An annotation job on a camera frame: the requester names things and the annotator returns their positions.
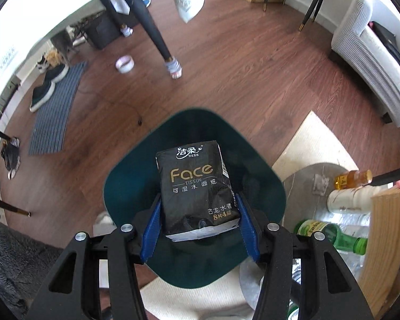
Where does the black box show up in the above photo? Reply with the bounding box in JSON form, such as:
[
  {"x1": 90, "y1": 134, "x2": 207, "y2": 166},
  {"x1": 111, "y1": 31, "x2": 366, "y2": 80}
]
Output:
[{"x1": 86, "y1": 15, "x2": 121, "y2": 50}]

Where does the black tissue pack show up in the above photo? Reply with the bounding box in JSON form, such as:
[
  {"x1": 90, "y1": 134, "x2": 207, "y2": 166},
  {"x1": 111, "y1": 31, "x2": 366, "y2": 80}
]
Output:
[{"x1": 155, "y1": 141, "x2": 241, "y2": 242}]

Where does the black dining table leg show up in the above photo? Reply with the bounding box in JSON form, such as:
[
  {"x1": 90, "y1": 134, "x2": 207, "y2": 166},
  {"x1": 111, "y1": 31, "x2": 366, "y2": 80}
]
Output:
[{"x1": 370, "y1": 163, "x2": 400, "y2": 185}]

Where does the white round table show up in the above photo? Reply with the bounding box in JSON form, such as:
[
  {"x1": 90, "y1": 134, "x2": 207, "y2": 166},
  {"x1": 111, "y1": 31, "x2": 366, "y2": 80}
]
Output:
[{"x1": 0, "y1": 0, "x2": 169, "y2": 121}]

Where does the grey striped doormat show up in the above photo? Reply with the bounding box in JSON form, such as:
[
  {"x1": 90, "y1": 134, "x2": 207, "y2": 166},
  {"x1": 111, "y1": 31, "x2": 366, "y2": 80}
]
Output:
[{"x1": 28, "y1": 61, "x2": 89, "y2": 155}]

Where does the round grey marble tray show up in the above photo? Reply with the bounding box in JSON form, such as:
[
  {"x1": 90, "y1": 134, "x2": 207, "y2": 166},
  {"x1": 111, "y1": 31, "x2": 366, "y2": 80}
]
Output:
[{"x1": 239, "y1": 162, "x2": 374, "y2": 310}]

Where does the black tapered table leg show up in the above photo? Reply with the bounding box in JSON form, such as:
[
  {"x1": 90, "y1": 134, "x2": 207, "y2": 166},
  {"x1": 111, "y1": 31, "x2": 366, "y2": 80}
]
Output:
[{"x1": 128, "y1": 0, "x2": 174, "y2": 62}]

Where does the person's grey fleece clothing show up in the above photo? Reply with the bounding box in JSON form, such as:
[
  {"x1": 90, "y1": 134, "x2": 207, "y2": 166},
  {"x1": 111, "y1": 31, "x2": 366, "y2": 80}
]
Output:
[{"x1": 0, "y1": 217, "x2": 65, "y2": 320}]

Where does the thin dark floor wire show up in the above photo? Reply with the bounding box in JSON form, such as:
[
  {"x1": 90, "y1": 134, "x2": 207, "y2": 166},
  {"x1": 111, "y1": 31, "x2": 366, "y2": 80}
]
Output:
[{"x1": 77, "y1": 85, "x2": 154, "y2": 130}]

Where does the green glass bottle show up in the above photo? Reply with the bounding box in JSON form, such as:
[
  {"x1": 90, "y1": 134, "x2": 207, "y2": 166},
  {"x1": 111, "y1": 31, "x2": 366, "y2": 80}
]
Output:
[{"x1": 293, "y1": 219, "x2": 368, "y2": 255}]

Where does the white tape roll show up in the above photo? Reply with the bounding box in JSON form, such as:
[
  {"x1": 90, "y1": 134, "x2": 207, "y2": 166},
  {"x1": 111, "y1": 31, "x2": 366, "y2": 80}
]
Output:
[{"x1": 115, "y1": 56, "x2": 135, "y2": 74}]

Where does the black bag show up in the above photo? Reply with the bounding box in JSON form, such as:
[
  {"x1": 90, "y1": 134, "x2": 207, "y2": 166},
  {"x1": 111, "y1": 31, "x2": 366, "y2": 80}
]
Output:
[{"x1": 370, "y1": 21, "x2": 400, "y2": 74}]

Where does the amber drink bottle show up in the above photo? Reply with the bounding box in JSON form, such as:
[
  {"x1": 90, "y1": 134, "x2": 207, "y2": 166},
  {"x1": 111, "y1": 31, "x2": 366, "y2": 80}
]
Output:
[{"x1": 334, "y1": 170, "x2": 373, "y2": 190}]

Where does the black sneaker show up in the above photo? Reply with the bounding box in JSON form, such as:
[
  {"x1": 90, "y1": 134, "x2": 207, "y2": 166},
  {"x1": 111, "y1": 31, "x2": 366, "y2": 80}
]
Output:
[
  {"x1": 29, "y1": 81, "x2": 56, "y2": 113},
  {"x1": 37, "y1": 63, "x2": 69, "y2": 83}
]

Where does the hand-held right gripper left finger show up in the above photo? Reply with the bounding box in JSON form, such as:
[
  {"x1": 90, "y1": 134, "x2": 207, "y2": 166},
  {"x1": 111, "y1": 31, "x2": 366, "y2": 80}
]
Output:
[{"x1": 25, "y1": 202, "x2": 163, "y2": 320}]

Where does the white plastic bottle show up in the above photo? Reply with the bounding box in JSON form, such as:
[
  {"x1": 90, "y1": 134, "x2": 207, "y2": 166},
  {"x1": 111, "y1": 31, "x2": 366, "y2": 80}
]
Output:
[{"x1": 327, "y1": 187, "x2": 374, "y2": 213}]

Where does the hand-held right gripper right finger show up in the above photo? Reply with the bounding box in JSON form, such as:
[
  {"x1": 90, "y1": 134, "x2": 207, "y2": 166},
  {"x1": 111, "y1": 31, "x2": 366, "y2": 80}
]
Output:
[{"x1": 236, "y1": 193, "x2": 375, "y2": 320}]

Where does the grey and white slipper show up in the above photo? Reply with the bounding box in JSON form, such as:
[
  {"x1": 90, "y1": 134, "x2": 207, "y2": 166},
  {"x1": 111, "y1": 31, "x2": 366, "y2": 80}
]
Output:
[{"x1": 93, "y1": 211, "x2": 117, "y2": 237}]

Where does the dark green trash bin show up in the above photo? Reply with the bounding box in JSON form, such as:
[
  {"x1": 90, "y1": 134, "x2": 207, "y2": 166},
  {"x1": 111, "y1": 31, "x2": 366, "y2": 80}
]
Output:
[{"x1": 103, "y1": 107, "x2": 286, "y2": 288}]

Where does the wooden box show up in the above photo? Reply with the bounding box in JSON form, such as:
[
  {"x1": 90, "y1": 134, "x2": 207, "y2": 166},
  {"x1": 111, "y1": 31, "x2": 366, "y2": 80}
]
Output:
[{"x1": 358, "y1": 180, "x2": 400, "y2": 315}]

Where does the grey cat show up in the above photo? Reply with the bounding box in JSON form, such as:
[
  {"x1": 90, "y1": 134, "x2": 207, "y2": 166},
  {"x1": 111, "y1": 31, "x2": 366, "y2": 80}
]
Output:
[{"x1": 51, "y1": 28, "x2": 81, "y2": 63}]

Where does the clear plastic water bottle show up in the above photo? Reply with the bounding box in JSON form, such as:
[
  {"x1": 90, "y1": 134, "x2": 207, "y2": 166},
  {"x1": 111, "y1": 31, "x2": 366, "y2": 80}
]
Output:
[{"x1": 320, "y1": 211, "x2": 372, "y2": 237}]

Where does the grey fabric armchair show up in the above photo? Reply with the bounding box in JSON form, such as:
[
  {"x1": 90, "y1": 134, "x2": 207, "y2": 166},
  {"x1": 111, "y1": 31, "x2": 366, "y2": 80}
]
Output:
[{"x1": 331, "y1": 0, "x2": 400, "y2": 127}]

